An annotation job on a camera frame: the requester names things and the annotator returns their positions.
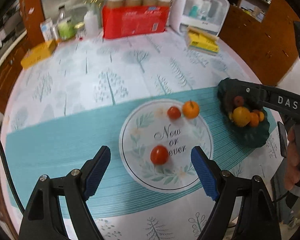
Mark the black cable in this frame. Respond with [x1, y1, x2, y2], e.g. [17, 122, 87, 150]
[0, 130, 25, 215]

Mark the yellow cardboard box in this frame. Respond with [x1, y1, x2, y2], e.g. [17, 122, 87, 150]
[20, 40, 57, 70]

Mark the small orange tangerine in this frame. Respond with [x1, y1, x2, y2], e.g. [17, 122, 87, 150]
[249, 111, 265, 127]

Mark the red cherry tomato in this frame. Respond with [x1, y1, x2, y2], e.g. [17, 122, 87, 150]
[150, 145, 169, 165]
[167, 106, 182, 120]

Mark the red drink bottle pack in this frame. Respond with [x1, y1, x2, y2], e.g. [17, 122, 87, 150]
[102, 0, 178, 39]

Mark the dark green scalloped plate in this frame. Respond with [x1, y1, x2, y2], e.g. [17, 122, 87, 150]
[217, 78, 272, 147]

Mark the orange tangerine with stem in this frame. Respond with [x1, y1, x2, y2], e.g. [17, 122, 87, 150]
[182, 100, 200, 119]

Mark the yellow tissue pack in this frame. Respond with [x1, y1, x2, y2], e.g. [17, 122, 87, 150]
[185, 26, 221, 54]

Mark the white and blue carton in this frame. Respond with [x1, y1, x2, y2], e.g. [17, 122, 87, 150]
[40, 18, 54, 42]

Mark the clear bottle with green label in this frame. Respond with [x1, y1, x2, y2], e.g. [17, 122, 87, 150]
[55, 5, 75, 40]

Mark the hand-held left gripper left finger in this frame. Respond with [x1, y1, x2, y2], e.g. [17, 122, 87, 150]
[19, 145, 112, 240]

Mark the yellowish orange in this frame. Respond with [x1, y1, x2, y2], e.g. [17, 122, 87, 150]
[231, 106, 252, 127]

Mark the teal striped table runner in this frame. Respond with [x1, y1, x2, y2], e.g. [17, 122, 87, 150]
[5, 86, 278, 218]

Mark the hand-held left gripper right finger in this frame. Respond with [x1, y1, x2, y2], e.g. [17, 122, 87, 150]
[191, 145, 282, 240]

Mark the white squeeze bottle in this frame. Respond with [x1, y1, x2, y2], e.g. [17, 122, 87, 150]
[84, 11, 99, 37]

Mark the white storage box with handle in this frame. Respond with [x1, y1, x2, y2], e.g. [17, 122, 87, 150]
[169, 0, 230, 37]

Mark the small glass jar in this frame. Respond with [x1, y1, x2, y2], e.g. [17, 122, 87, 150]
[75, 23, 87, 39]

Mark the wooden shelf with items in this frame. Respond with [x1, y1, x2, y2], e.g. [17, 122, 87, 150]
[234, 0, 275, 23]

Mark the person's right hand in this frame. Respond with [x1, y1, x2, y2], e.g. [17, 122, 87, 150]
[286, 125, 300, 191]

